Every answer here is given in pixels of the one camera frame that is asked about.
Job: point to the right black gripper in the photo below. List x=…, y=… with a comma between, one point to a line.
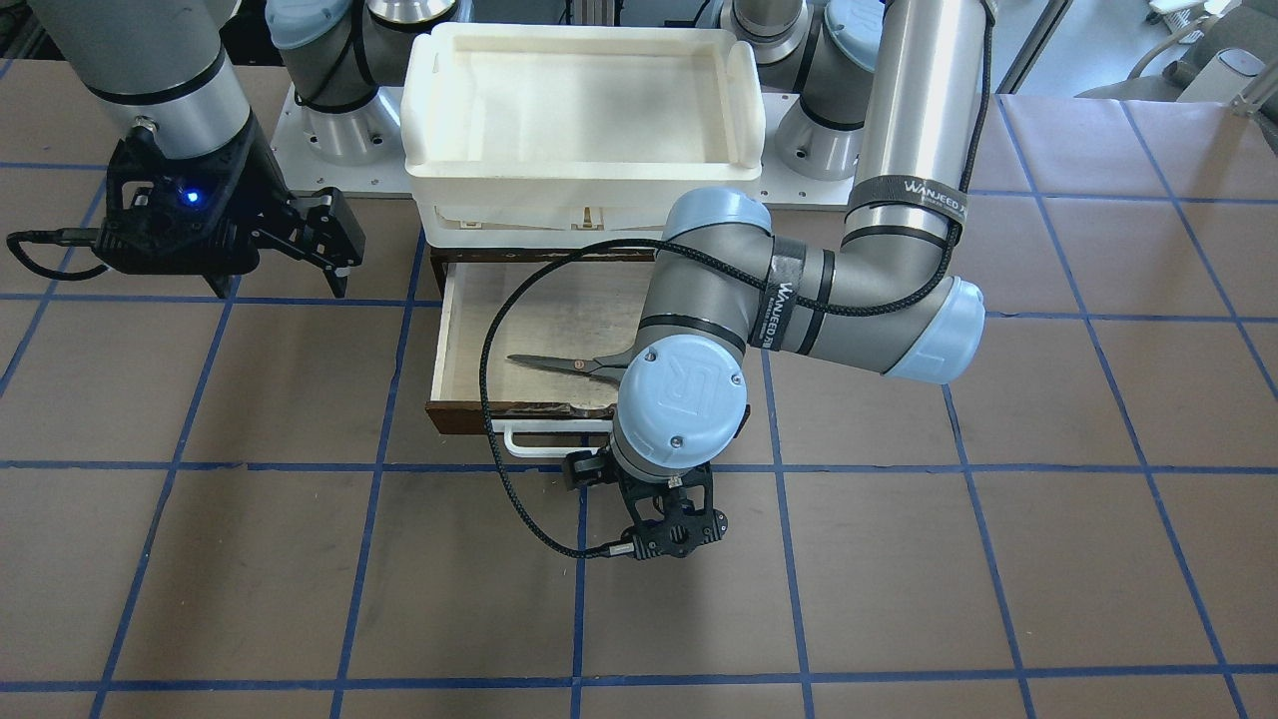
x=262, y=188

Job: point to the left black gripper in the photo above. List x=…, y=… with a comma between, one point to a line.
x=578, y=470

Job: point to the white drawer handle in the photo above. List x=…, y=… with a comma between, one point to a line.
x=548, y=437

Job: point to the grey orange scissors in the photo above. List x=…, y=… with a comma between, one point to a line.
x=608, y=369

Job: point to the wooden drawer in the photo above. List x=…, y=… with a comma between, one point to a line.
x=582, y=310

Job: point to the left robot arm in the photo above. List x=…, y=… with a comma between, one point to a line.
x=870, y=288

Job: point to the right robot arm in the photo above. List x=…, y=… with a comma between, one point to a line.
x=165, y=61

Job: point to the wooden drawer cabinet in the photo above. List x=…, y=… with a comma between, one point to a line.
x=441, y=259

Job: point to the white plastic tray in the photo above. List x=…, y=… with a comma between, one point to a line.
x=460, y=60

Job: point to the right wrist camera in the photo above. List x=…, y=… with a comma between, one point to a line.
x=182, y=216

